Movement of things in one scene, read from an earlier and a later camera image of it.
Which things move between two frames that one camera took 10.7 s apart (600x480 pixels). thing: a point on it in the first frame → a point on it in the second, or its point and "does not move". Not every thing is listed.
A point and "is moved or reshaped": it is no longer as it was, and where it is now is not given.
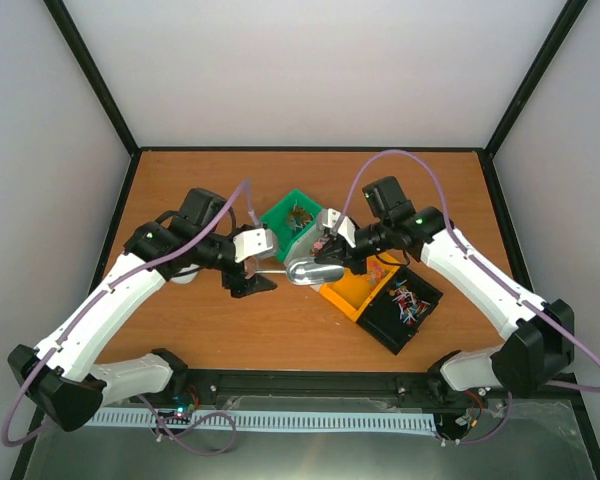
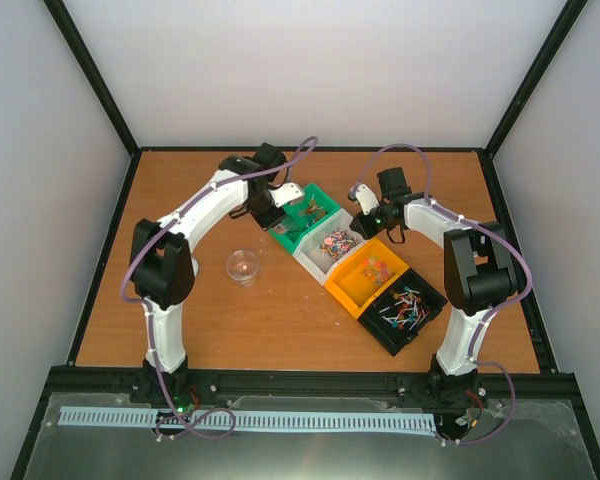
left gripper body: [208, 247] → [257, 207]
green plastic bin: [286, 216] is moved or reshaped
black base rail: [194, 386] does not move
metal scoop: [309, 271] → [293, 224]
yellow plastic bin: [356, 292] does not move
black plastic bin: [399, 309] does not move
